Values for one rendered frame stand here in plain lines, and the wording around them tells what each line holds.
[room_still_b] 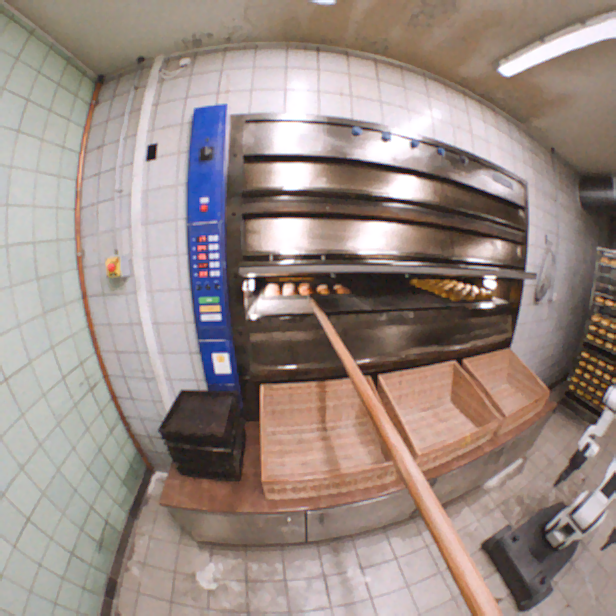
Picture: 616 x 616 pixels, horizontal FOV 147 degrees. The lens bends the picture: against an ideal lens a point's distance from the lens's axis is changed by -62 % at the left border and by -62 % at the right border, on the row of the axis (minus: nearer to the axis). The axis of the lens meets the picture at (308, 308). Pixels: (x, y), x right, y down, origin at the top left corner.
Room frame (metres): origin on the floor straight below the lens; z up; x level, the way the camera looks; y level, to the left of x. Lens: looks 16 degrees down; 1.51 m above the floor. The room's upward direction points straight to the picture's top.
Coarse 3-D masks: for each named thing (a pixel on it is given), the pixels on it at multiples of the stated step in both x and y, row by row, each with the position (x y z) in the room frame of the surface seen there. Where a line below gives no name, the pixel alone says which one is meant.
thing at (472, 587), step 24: (336, 336) 0.71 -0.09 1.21; (360, 384) 0.44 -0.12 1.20; (384, 432) 0.29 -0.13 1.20; (408, 456) 0.22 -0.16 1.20; (408, 480) 0.18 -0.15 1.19; (432, 504) 0.13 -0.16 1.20; (432, 528) 0.10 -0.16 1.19; (456, 552) 0.05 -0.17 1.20; (456, 576) 0.02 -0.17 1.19; (480, 576) 0.00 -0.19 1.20; (480, 600) -0.03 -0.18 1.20
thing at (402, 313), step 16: (480, 304) 1.22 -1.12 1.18; (496, 304) 1.23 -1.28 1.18; (512, 304) 1.23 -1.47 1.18; (256, 320) 0.97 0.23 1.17; (272, 320) 0.98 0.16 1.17; (288, 320) 0.99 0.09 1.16; (304, 320) 1.00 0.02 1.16; (336, 320) 1.02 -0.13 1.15; (352, 320) 1.03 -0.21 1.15; (368, 320) 1.05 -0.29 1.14
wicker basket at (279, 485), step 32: (288, 384) 0.96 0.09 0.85; (320, 384) 0.97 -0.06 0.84; (352, 384) 0.99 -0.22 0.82; (288, 416) 0.91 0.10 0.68; (320, 416) 0.93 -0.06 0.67; (288, 448) 0.78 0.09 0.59; (320, 448) 0.78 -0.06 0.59; (352, 448) 0.76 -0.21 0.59; (384, 448) 0.71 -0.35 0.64; (288, 480) 0.49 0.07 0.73; (320, 480) 0.51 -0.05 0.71; (352, 480) 0.53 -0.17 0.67; (384, 480) 0.55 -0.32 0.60
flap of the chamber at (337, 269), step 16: (240, 272) 0.82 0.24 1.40; (256, 272) 0.83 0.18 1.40; (272, 272) 0.84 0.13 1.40; (288, 272) 0.85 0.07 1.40; (304, 272) 0.85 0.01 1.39; (320, 272) 0.87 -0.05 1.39; (336, 272) 0.89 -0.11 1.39; (352, 272) 0.91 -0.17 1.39; (368, 272) 0.91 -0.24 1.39; (384, 272) 0.91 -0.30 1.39; (400, 272) 0.91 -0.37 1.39; (416, 272) 0.92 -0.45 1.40; (432, 272) 0.93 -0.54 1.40; (448, 272) 0.95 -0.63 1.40; (464, 272) 0.96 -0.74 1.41; (480, 272) 0.98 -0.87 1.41; (496, 272) 1.00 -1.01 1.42
